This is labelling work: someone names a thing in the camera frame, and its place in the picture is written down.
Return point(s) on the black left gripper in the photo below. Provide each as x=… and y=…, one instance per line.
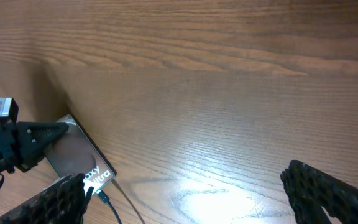
x=33, y=139

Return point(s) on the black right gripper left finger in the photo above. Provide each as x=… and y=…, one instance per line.
x=63, y=202

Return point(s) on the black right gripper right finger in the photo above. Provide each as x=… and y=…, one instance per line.
x=315, y=196

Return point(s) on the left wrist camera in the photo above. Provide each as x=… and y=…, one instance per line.
x=8, y=110

